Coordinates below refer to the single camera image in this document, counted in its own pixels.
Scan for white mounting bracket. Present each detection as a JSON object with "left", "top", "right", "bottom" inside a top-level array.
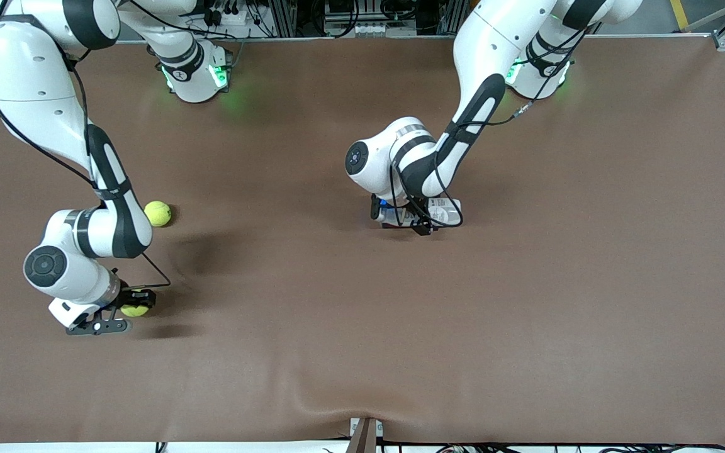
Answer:
[{"left": 350, "top": 417, "right": 384, "bottom": 439}]

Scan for brown grey stand post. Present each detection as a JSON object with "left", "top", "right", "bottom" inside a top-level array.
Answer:
[{"left": 346, "top": 417, "right": 378, "bottom": 453}]

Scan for white power strip, black plugs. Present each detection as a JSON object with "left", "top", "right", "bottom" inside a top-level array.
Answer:
[{"left": 202, "top": 3, "right": 256, "bottom": 27}]

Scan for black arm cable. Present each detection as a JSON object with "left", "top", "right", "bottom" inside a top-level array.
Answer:
[
  {"left": 391, "top": 28, "right": 590, "bottom": 233},
  {"left": 0, "top": 57, "right": 172, "bottom": 291}
]

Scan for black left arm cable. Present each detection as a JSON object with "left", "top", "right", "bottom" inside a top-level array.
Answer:
[{"left": 391, "top": 28, "right": 590, "bottom": 233}]

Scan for brown table mat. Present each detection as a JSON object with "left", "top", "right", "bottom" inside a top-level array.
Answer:
[{"left": 0, "top": 36, "right": 725, "bottom": 444}]

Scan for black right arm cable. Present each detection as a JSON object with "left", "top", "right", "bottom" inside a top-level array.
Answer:
[{"left": 0, "top": 57, "right": 172, "bottom": 291}]

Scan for clear Wilson tennis ball can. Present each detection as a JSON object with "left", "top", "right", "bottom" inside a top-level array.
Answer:
[{"left": 378, "top": 198, "right": 463, "bottom": 228}]

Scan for aluminium profile post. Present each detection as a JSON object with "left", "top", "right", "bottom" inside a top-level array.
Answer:
[
  {"left": 438, "top": 0, "right": 458, "bottom": 36},
  {"left": 273, "top": 0, "right": 300, "bottom": 37}
]

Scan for long white power strip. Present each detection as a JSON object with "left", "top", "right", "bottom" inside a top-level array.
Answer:
[{"left": 323, "top": 21, "right": 419, "bottom": 38}]

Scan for yellow-green tennis ball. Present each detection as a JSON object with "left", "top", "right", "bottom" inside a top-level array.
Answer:
[{"left": 144, "top": 201, "right": 172, "bottom": 228}]

